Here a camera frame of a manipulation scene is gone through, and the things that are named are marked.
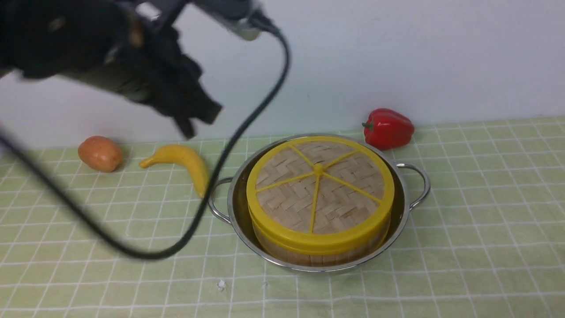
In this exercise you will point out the red bell pepper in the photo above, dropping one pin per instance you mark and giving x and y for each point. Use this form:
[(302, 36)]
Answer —
[(387, 129)]

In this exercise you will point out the yellow banana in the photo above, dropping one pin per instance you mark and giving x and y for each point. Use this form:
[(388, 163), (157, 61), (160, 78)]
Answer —
[(185, 157)]

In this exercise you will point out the yellow rimmed bamboo steamer basket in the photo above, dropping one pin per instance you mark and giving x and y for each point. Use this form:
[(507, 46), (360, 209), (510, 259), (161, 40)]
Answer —
[(326, 238)]

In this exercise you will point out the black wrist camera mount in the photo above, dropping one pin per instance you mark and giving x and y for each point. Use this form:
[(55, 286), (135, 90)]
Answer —
[(244, 18)]

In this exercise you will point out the yellow woven bamboo steamer lid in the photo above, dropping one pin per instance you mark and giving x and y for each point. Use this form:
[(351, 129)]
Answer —
[(296, 178)]

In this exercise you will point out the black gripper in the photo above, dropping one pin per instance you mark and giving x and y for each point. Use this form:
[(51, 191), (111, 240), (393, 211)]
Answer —
[(148, 67)]

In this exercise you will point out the brown potato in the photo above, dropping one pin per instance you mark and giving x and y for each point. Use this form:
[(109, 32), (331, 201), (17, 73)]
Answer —
[(100, 153)]

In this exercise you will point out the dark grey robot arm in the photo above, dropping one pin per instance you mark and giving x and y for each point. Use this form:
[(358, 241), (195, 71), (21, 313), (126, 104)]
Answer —
[(107, 45)]

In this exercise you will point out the stainless steel two-handled pot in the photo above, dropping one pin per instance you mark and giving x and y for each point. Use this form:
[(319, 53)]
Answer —
[(411, 183)]

